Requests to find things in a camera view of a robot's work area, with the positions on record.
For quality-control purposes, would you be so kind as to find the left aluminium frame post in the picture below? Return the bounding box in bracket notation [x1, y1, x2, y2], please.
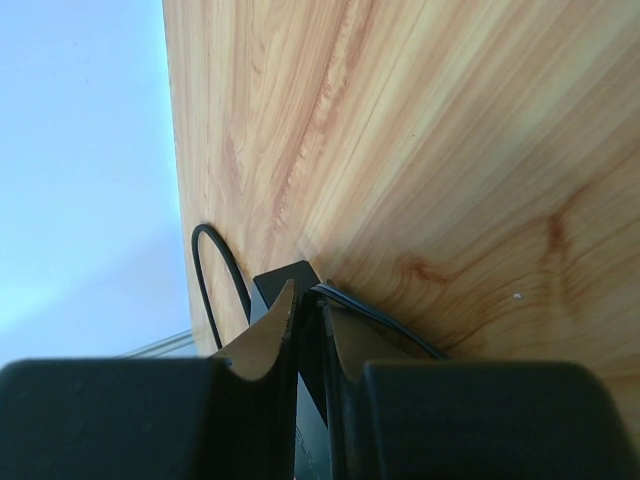
[120, 331, 198, 358]

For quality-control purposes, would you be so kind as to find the black network switch box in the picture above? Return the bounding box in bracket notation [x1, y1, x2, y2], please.
[252, 259, 331, 480]

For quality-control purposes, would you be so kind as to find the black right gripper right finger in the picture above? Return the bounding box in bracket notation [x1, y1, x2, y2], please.
[319, 284, 639, 479]

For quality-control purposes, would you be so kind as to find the thick black ethernet cable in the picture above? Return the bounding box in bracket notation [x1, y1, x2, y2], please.
[192, 223, 256, 351]

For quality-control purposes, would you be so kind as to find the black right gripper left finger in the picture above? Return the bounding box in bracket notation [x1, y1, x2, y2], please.
[1, 281, 297, 479]

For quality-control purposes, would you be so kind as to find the thin black power cable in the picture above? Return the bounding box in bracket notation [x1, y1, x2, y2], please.
[305, 282, 451, 361]

